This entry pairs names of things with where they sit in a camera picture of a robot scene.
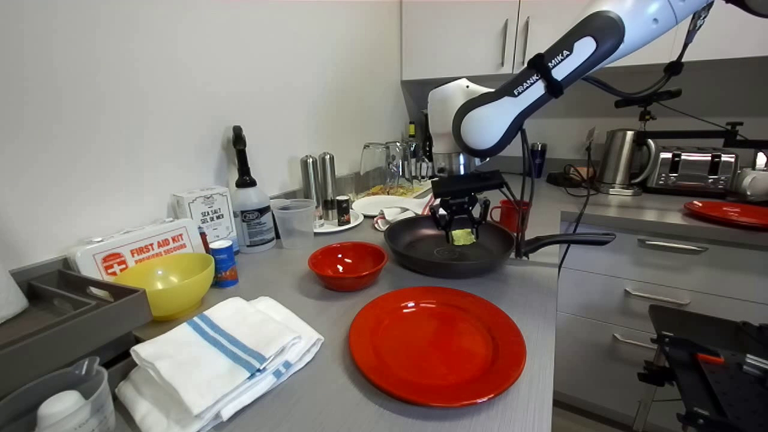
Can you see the small white saucer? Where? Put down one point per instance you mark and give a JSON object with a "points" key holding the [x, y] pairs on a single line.
{"points": [[338, 229]]}

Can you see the clear plastic container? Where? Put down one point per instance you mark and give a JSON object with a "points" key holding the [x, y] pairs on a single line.
{"points": [[294, 218]]}

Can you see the white cap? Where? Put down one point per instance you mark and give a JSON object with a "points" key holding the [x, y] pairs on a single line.
{"points": [[64, 412]]}

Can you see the steel toaster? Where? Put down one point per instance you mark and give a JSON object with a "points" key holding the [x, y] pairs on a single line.
{"points": [[692, 171]]}

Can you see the white wall cabinets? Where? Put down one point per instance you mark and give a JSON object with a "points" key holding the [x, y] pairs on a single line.
{"points": [[456, 37]]}

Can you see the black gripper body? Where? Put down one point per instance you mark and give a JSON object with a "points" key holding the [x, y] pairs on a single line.
{"points": [[459, 211]]}

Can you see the white dinner plate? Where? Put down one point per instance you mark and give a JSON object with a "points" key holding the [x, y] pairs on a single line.
{"points": [[375, 206]]}

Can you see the red bowl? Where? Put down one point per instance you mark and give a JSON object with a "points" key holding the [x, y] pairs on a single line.
{"points": [[346, 265]]}

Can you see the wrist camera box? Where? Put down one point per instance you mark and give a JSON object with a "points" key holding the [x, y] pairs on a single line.
{"points": [[470, 184]]}

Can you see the yellow patterned mat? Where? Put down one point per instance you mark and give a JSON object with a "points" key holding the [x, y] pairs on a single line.
{"points": [[396, 190]]}

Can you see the red cup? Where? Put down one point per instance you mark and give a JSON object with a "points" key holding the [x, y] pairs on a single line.
{"points": [[507, 218]]}

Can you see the white towel blue stripes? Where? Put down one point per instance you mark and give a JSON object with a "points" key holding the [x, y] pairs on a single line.
{"points": [[218, 362]]}

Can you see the steel kettle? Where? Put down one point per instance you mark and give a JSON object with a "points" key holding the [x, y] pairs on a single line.
{"points": [[623, 159]]}

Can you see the grey tray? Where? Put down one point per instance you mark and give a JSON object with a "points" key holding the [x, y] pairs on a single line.
{"points": [[64, 321]]}

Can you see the large upturned glass jar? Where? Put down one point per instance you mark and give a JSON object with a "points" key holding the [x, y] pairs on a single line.
{"points": [[412, 159]]}

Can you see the small white box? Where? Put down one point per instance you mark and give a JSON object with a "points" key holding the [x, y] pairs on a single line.
{"points": [[207, 212]]}

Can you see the white first aid kit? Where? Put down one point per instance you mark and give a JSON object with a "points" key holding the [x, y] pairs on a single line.
{"points": [[136, 254]]}

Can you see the red dinner plate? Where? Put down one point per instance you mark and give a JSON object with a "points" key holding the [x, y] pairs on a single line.
{"points": [[728, 214], [436, 346]]}

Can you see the dark frying pan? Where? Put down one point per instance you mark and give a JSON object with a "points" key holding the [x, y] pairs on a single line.
{"points": [[416, 254]]}

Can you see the clear plastic measuring jug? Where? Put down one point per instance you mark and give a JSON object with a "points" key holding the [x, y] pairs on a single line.
{"points": [[87, 386]]}

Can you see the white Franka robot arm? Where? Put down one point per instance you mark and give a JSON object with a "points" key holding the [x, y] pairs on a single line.
{"points": [[512, 99]]}

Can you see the steel shaker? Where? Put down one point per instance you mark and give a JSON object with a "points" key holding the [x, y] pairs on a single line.
{"points": [[311, 178], [327, 184]]}

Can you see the yellow green sponge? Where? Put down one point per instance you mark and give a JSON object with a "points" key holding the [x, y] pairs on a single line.
{"points": [[465, 236]]}

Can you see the spray bottle black nozzle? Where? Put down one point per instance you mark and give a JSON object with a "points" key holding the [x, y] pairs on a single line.
{"points": [[255, 212]]}

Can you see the black equipment stand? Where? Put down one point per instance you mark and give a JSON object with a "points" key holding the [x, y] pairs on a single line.
{"points": [[720, 376]]}

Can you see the white towel red stripe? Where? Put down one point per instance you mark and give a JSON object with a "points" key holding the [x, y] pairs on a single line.
{"points": [[405, 212]]}

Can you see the blue can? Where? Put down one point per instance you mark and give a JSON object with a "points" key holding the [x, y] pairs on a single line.
{"points": [[224, 265]]}

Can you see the white appliance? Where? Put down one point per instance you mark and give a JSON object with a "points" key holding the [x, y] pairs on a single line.
{"points": [[758, 184]]}

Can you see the small dark spice jar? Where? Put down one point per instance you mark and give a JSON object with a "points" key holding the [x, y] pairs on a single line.
{"points": [[344, 211]]}

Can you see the yellow green bowl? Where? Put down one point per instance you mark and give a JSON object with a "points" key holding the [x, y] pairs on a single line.
{"points": [[170, 284]]}

